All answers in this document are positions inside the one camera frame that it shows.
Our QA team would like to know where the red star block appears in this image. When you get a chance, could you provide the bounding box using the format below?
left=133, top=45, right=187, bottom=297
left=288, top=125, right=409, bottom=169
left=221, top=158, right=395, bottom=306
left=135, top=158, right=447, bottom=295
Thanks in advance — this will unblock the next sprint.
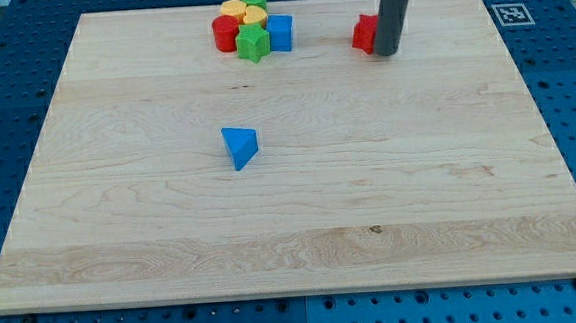
left=352, top=14, right=379, bottom=54

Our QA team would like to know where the green star block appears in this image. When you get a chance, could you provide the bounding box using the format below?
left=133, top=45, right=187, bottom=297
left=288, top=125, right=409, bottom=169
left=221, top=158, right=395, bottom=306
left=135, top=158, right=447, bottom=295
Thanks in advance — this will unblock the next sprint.
left=235, top=23, right=271, bottom=63

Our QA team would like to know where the blue cube block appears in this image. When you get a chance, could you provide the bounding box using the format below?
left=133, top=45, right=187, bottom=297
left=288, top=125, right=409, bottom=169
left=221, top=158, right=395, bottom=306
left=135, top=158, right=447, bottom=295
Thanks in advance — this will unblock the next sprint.
left=266, top=14, right=293, bottom=52

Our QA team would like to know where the yellow heart block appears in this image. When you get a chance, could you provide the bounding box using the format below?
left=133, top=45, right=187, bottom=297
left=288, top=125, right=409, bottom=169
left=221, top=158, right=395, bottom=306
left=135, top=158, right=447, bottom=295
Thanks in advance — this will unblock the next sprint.
left=242, top=5, right=268, bottom=29

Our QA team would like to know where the blue triangle block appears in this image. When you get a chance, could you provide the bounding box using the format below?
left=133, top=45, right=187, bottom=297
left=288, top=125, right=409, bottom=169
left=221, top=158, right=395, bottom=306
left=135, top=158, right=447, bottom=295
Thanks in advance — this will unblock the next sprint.
left=221, top=127, right=259, bottom=171

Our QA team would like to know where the wooden board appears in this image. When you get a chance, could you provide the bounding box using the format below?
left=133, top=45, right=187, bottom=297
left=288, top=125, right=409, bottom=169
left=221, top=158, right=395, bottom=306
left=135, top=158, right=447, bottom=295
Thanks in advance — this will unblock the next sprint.
left=0, top=0, right=576, bottom=315

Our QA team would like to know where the red cylinder block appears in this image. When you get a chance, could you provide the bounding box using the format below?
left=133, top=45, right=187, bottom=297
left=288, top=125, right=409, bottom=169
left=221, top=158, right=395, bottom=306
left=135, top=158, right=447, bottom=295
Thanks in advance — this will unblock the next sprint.
left=211, top=15, right=240, bottom=52

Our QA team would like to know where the yellow hexagon block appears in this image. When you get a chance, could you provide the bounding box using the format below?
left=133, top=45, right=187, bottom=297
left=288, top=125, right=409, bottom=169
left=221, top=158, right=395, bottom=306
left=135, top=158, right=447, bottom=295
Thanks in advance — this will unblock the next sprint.
left=220, top=0, right=247, bottom=24

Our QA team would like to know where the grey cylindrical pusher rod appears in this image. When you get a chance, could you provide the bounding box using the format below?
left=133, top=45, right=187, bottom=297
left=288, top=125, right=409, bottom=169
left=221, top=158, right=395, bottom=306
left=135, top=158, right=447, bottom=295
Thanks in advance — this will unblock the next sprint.
left=374, top=0, right=408, bottom=57

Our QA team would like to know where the white fiducial marker tag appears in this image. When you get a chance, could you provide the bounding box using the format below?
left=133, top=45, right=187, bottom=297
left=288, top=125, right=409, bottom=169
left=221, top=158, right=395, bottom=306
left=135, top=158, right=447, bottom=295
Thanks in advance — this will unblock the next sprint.
left=492, top=2, right=535, bottom=27

